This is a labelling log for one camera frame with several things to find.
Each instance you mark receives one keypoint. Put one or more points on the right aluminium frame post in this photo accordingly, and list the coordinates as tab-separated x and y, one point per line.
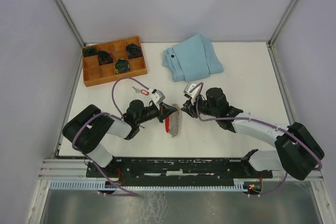
283	21

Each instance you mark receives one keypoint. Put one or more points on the black rolled belt front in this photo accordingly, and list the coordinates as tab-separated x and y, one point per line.
121	66

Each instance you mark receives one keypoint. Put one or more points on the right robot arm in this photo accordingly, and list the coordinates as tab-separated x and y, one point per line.
295	151

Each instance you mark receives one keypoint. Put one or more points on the wooden compartment tray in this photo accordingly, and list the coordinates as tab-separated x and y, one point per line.
94	74

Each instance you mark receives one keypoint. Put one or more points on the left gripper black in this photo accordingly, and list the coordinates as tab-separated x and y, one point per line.
164	110

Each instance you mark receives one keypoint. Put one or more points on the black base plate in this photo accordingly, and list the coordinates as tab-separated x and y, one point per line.
135	171

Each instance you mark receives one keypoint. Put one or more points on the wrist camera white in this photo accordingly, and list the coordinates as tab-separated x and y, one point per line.
156	96
192	91

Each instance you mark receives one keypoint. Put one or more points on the red handled metal keyring holder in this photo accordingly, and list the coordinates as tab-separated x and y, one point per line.
172	122

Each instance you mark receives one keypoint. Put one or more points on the black rolled belt right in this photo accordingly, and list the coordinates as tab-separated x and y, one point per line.
133	51

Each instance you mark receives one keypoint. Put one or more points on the black rolled belt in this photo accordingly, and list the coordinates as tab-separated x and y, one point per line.
121	66
104	57
133	51
89	51

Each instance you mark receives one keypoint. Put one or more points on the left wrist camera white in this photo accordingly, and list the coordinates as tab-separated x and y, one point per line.
156	96

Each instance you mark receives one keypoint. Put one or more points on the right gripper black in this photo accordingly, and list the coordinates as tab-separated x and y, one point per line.
190	109

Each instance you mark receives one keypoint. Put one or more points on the left aluminium frame post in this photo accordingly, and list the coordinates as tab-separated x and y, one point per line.
65	14

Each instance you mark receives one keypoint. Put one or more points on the aluminium frame post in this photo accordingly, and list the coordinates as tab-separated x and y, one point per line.
283	21
65	14

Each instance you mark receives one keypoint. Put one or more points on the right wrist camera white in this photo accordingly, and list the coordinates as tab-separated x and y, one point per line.
192	91

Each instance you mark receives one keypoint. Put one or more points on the light blue folded cloth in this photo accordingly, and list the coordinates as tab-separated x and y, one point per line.
191	60

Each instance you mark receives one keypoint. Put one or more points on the black rolled belt far left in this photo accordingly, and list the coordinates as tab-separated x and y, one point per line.
89	51

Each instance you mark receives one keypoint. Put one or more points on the key with red tag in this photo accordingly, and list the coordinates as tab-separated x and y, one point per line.
141	91

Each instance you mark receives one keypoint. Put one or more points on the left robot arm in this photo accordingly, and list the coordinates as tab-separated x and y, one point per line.
86	130

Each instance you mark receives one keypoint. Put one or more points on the white slotted cable duct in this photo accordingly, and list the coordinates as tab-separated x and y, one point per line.
101	185

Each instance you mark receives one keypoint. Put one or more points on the black rolled belt middle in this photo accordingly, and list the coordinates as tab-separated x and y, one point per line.
104	57

